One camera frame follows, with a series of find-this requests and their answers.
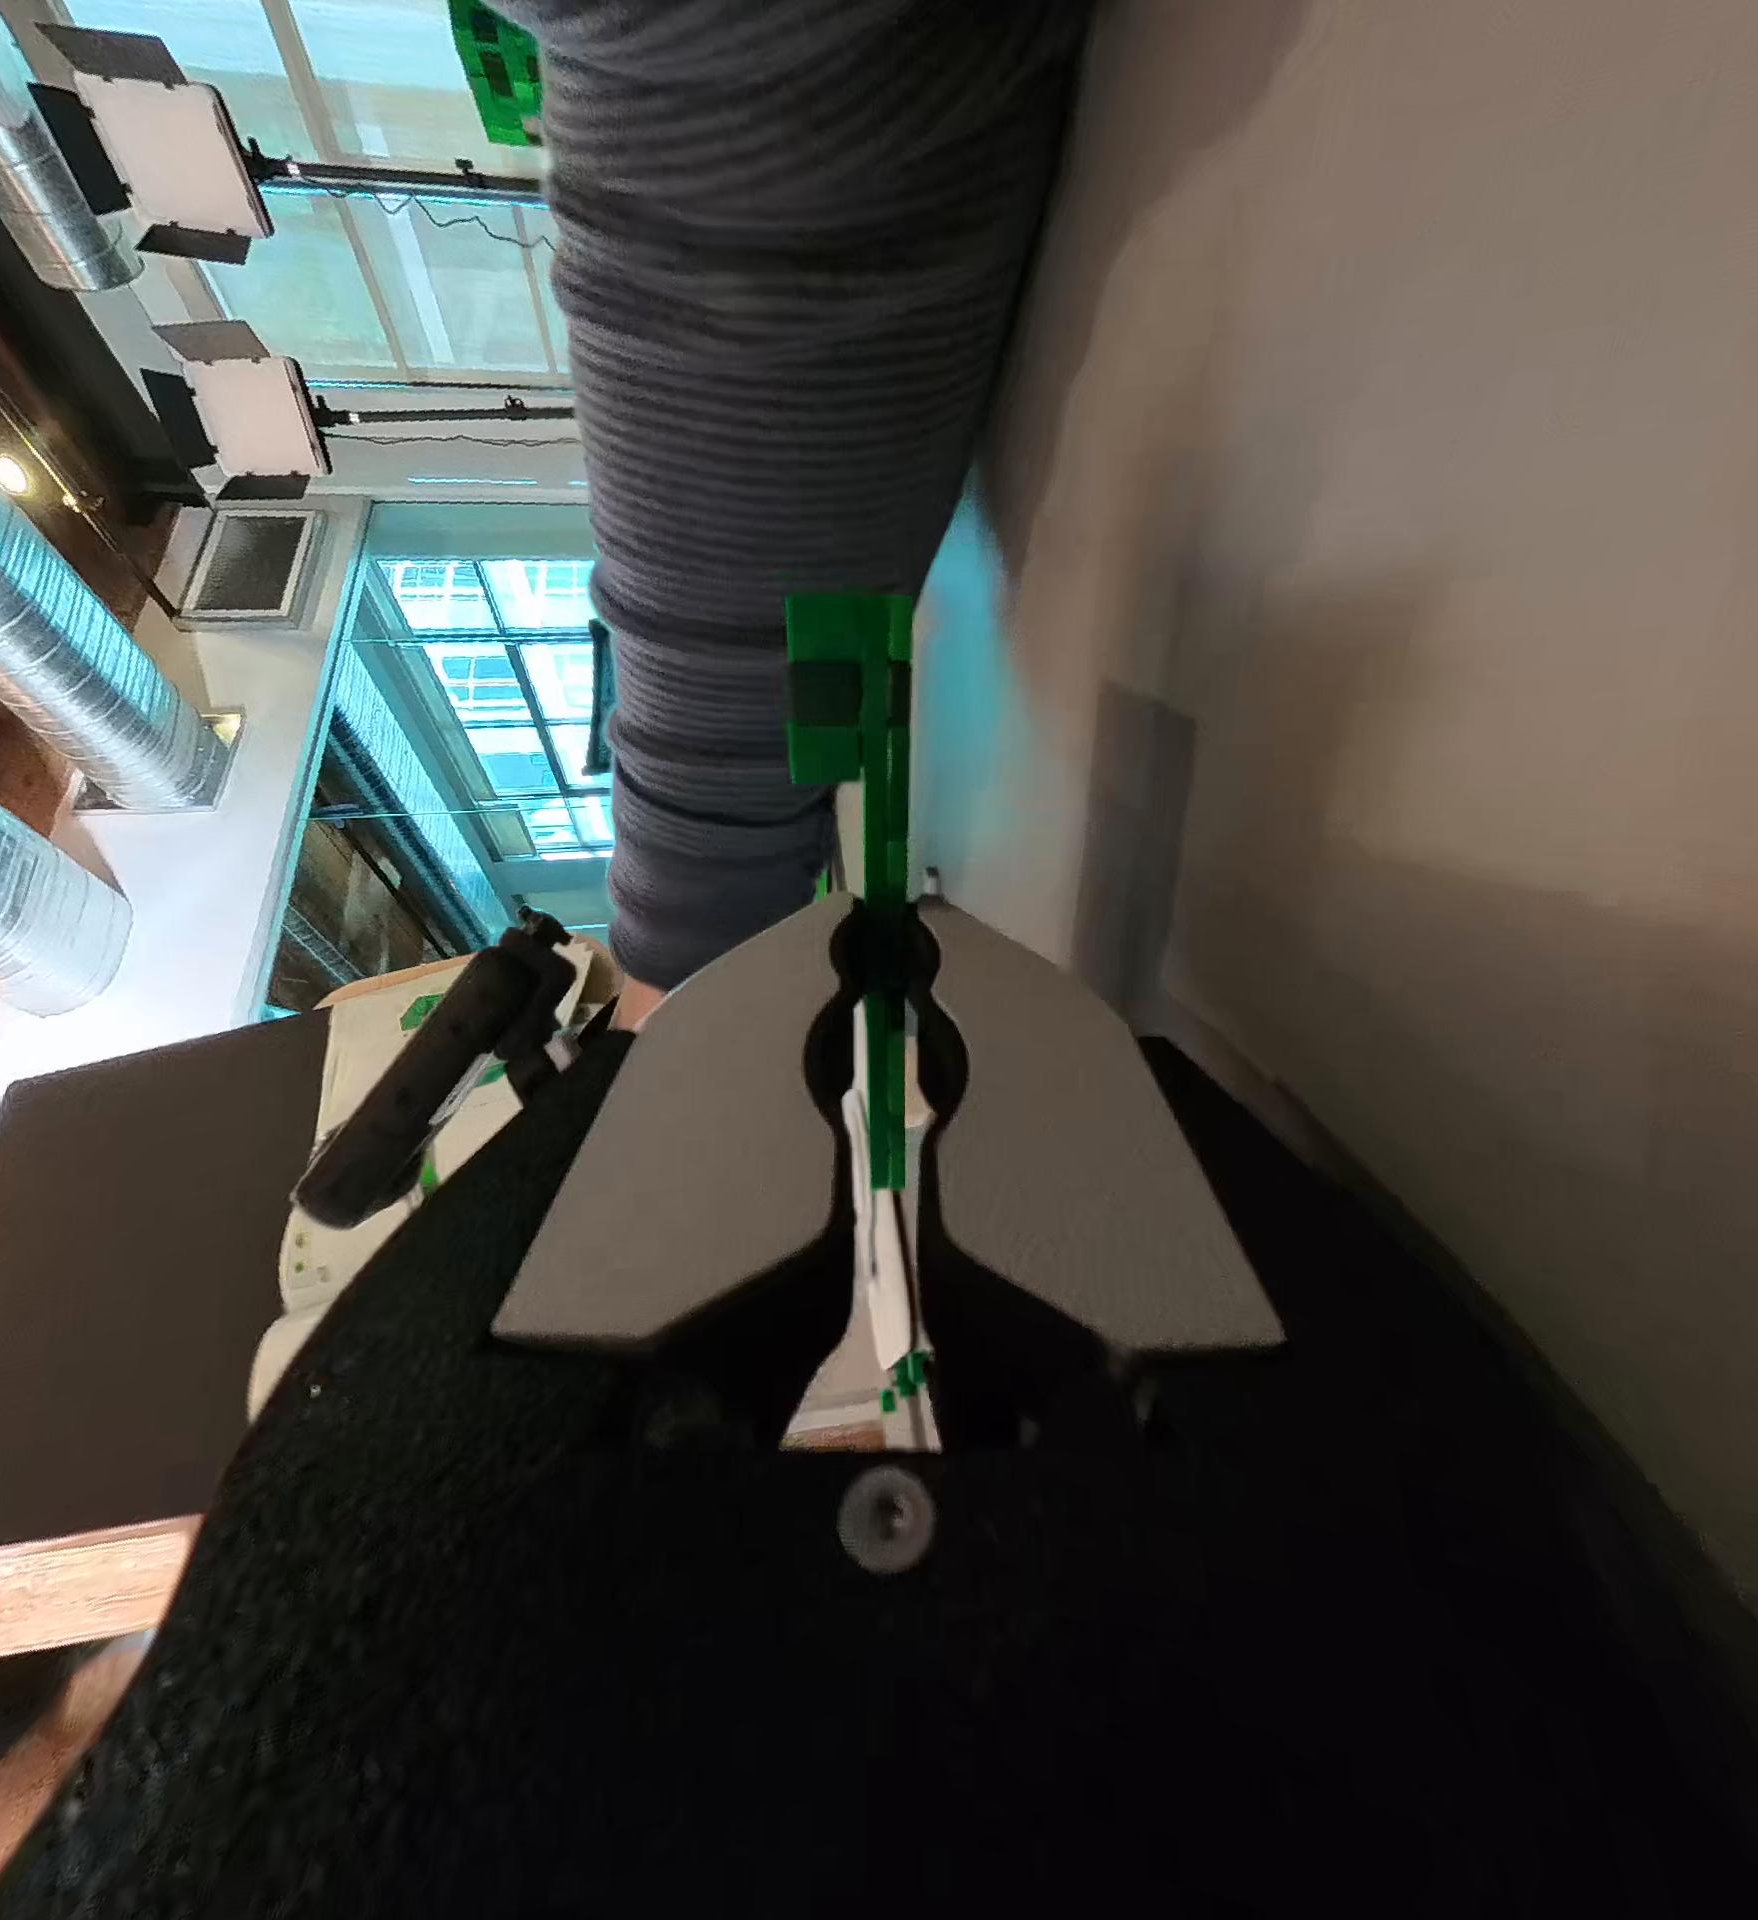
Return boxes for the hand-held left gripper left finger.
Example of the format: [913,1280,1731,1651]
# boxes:
[493,898,865,1350]

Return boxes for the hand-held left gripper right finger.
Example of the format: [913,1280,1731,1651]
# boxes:
[913,907,1291,1360]

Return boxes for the green brick plate assembly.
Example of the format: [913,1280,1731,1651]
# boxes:
[784,591,923,1189]

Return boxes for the person's right forearm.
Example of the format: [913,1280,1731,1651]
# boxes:
[540,0,1094,993]

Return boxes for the grey desk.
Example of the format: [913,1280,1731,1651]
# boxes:
[916,0,1758,1786]

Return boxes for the white book stand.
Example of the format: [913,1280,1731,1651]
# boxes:
[837,1004,923,1376]

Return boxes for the black screen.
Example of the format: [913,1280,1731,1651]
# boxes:
[0,1017,335,1562]

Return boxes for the black light stand pole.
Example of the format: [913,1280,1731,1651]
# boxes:
[249,140,553,196]
[309,391,582,430]

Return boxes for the studio light panel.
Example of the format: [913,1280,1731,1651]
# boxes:
[139,319,335,502]
[26,19,278,261]

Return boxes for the white wall vent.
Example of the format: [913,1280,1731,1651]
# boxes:
[173,505,329,625]

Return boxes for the thin silver air duct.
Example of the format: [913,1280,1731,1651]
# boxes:
[0,115,147,295]

